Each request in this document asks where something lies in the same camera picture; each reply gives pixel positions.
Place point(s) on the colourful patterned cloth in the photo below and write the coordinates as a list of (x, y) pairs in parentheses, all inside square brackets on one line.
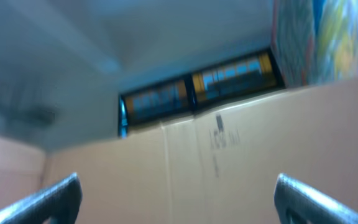
[(315, 42)]

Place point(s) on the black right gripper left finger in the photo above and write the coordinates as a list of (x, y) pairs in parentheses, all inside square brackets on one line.
[(58, 203)]

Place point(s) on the dark framed window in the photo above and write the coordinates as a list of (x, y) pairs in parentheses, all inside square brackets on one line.
[(192, 92)]

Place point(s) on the cardboard box wall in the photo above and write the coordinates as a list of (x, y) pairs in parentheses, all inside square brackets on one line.
[(218, 167)]

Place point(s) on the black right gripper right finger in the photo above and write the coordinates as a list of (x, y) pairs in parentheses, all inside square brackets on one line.
[(297, 202)]

